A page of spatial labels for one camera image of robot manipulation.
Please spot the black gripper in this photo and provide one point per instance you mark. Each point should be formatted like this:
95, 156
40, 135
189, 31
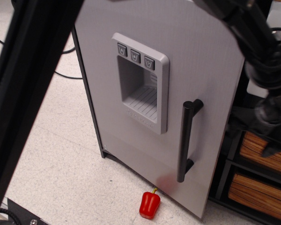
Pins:
264, 120

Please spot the black fridge door handle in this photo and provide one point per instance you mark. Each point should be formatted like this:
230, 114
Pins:
184, 164

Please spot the grey toy fridge door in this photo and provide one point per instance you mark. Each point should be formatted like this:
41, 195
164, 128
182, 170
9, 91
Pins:
201, 70

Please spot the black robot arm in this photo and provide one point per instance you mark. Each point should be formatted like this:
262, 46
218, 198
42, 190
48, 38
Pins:
38, 33

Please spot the dark grey fridge cabinet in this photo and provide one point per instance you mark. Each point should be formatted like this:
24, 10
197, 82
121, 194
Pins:
229, 164

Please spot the upper wooden drawer front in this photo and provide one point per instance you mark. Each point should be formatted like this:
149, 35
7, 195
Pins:
252, 148

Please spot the wooden drawer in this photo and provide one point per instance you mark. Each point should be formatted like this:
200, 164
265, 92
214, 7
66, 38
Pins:
252, 148
256, 194

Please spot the lower wooden drawer front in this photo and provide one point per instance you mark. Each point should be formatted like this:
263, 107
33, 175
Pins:
256, 194

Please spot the red bell pepper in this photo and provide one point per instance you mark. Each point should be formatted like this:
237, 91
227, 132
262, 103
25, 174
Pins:
149, 204

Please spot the white counter block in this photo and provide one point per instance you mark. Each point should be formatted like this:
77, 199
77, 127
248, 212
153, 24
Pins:
274, 21

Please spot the grey ice dispenser panel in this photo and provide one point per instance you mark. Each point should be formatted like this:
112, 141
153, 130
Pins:
144, 82

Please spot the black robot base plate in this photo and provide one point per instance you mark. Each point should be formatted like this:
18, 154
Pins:
25, 216

